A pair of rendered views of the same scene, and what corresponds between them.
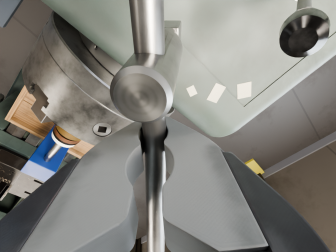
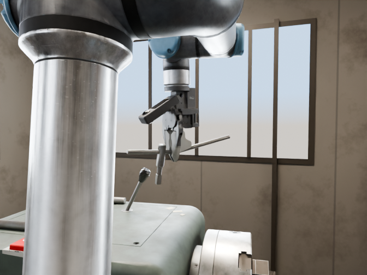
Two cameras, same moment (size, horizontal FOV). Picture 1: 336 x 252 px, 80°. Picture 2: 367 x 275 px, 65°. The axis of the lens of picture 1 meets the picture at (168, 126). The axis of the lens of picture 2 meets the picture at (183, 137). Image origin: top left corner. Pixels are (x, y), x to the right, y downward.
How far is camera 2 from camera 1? 0.79 m
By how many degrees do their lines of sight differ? 70
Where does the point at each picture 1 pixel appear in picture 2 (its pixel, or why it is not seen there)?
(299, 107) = not seen: outside the picture
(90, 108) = (224, 235)
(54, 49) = (208, 265)
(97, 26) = (176, 234)
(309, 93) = not seen: outside the picture
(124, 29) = (171, 228)
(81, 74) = (208, 243)
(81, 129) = (242, 235)
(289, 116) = not seen: outside the picture
